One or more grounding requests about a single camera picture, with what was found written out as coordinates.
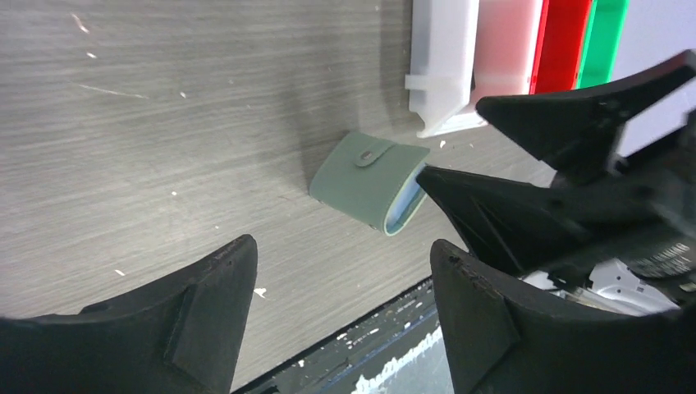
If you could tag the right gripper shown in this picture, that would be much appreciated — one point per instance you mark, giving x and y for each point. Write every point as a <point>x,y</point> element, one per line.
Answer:
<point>643,204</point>

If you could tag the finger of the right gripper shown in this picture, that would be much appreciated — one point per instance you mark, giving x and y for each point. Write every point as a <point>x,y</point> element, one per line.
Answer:
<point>512,226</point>

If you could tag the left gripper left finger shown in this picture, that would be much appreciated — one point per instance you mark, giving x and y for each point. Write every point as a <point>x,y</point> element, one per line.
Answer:
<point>178,334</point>

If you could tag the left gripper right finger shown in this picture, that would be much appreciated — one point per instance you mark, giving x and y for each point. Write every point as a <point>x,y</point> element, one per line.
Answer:
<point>503,335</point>

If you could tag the red bin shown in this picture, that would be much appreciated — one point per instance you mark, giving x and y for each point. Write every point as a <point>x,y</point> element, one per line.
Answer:
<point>527,47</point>

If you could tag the green bin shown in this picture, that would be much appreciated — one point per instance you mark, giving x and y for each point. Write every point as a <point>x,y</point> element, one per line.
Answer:
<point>601,40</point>

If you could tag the white bin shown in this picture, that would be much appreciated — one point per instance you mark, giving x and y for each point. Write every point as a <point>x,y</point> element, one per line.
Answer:
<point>441,77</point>

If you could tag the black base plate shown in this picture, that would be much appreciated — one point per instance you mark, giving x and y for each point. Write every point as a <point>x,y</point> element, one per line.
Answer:
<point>363,354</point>

